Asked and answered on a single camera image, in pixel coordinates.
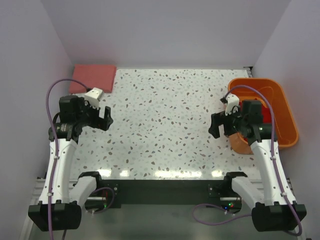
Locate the red t-shirt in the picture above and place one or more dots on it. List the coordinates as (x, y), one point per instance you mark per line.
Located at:
(266, 113)

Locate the orange plastic basket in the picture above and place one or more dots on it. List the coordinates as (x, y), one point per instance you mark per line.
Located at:
(285, 126)

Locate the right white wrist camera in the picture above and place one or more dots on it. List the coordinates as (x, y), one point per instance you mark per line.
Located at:
(231, 102)

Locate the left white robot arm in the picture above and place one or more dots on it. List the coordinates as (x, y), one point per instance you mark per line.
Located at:
(59, 207)

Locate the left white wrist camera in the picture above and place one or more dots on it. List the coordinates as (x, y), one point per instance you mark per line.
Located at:
(93, 97)

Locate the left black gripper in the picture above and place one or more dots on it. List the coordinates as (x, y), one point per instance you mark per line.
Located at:
(100, 118)

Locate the folded pink t-shirt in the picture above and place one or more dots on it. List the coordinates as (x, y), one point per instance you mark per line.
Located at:
(101, 76)

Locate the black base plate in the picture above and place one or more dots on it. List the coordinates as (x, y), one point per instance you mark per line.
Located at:
(164, 192)

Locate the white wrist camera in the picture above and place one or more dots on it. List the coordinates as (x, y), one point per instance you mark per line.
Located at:
(231, 102)
(93, 97)

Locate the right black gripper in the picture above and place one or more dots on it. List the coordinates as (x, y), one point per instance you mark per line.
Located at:
(220, 124)

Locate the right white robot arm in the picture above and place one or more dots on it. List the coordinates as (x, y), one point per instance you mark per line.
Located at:
(276, 208)

